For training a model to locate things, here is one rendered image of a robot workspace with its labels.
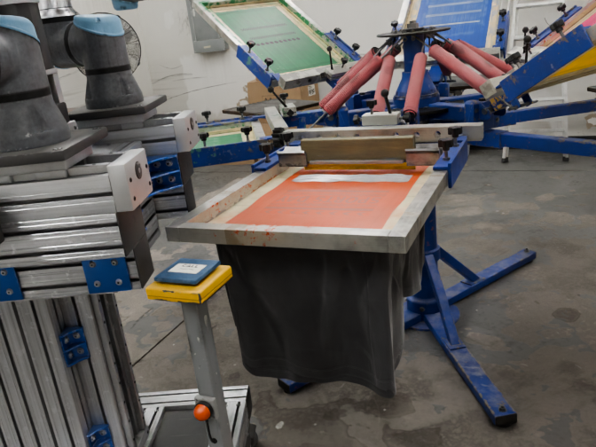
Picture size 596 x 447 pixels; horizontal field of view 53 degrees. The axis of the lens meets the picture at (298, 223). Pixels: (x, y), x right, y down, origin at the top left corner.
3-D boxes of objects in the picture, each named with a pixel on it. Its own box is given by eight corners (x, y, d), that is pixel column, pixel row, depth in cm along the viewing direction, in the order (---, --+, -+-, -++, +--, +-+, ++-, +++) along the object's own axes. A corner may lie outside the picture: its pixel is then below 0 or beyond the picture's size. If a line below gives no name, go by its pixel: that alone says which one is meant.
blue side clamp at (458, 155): (451, 188, 162) (450, 163, 160) (433, 188, 164) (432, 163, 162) (467, 160, 188) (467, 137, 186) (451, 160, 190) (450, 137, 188)
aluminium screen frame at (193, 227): (406, 254, 121) (405, 236, 120) (167, 241, 145) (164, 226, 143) (464, 155, 188) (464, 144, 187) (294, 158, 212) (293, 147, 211)
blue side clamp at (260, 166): (268, 186, 185) (265, 165, 182) (254, 186, 187) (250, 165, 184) (304, 161, 210) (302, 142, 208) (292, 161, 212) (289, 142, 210)
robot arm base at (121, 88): (77, 112, 155) (68, 72, 151) (98, 103, 169) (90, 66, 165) (134, 105, 153) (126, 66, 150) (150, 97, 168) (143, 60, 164)
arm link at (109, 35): (108, 67, 150) (96, 11, 146) (70, 71, 156) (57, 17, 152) (140, 62, 160) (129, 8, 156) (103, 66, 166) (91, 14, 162)
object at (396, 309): (398, 394, 147) (388, 233, 133) (384, 392, 149) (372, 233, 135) (435, 307, 186) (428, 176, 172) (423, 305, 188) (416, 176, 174)
